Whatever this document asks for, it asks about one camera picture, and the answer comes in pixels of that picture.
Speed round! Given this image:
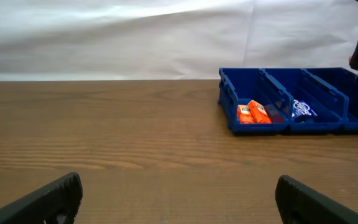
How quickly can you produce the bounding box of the blue tray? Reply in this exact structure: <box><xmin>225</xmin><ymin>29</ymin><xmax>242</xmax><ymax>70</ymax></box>
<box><xmin>218</xmin><ymin>67</ymin><xmax>358</xmax><ymax>136</ymax></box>

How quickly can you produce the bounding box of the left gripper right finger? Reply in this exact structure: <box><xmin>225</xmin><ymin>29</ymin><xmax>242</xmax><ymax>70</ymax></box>
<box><xmin>275</xmin><ymin>174</ymin><xmax>358</xmax><ymax>224</ymax></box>

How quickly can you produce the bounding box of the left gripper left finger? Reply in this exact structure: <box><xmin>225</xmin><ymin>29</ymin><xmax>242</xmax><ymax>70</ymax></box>
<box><xmin>0</xmin><ymin>172</ymin><xmax>83</xmax><ymax>224</ymax></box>

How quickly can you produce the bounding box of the orange candy box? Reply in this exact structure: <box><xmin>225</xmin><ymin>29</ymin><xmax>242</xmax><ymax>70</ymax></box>
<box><xmin>247</xmin><ymin>100</ymin><xmax>272</xmax><ymax>124</ymax></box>
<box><xmin>237</xmin><ymin>105</ymin><xmax>255</xmax><ymax>124</ymax></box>

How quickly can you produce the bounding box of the blue candy pack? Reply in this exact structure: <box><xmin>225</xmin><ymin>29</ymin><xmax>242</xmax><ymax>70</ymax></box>
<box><xmin>291</xmin><ymin>99</ymin><xmax>319</xmax><ymax>123</ymax></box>

